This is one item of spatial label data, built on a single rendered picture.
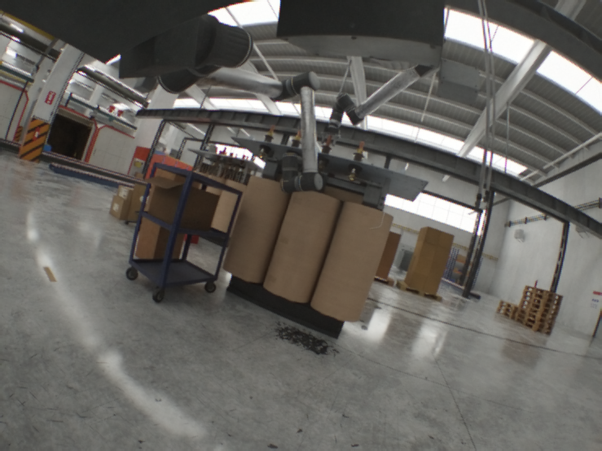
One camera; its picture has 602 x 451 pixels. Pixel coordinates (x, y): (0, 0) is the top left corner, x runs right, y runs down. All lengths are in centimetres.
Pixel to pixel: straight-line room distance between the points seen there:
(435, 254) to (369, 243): 484
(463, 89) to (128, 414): 127
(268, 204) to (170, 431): 172
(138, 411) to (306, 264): 151
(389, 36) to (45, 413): 126
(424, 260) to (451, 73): 614
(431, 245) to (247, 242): 519
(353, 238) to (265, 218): 73
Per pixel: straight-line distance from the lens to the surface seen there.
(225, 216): 427
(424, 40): 40
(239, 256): 213
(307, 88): 177
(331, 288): 188
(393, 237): 651
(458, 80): 50
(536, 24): 490
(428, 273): 658
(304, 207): 193
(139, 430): 98
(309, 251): 190
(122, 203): 421
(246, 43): 114
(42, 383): 112
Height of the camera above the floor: 80
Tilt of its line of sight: level
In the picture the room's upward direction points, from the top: 18 degrees clockwise
